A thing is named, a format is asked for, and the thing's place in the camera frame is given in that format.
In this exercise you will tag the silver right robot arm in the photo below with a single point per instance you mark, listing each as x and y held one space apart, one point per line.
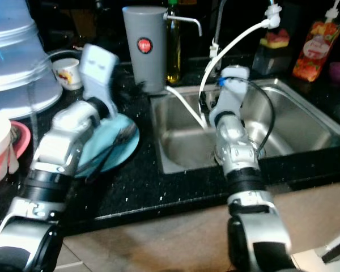
241 158

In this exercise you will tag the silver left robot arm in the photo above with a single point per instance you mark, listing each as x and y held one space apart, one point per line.
62 147

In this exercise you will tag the pink plate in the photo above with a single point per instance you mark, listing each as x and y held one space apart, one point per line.
22 147

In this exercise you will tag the white spoon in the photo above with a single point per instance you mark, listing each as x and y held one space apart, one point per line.
14 161

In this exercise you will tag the translucent white stacked plastic drawers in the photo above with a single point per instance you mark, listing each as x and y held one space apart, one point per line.
17 45

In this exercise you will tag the white printed mug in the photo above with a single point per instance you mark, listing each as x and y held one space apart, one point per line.
68 73

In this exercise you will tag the light blue plate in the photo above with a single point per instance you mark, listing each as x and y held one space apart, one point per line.
124 150

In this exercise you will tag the grey water filter canister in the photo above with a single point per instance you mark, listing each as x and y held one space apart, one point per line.
144 68

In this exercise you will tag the yellow oil glass bottle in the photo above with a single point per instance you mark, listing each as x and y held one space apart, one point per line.
173 56

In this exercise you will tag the beige cabinet front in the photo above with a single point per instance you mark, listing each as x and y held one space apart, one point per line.
164 238

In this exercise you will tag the chrome sink faucet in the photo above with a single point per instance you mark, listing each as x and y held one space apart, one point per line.
218 28

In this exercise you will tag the dark sponge holder container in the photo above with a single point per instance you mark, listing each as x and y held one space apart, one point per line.
272 56

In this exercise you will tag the red yellow sponge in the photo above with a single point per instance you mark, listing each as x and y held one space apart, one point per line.
276 38

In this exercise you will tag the stainless steel sink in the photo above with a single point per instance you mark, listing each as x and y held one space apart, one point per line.
306 124

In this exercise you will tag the orange soap pouch with pump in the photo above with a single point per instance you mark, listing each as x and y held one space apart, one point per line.
314 51

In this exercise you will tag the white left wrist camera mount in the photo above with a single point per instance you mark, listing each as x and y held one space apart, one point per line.
99 71

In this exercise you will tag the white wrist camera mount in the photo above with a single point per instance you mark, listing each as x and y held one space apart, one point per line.
228 90
99 71

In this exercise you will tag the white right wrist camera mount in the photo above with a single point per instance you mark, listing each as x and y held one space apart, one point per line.
228 90

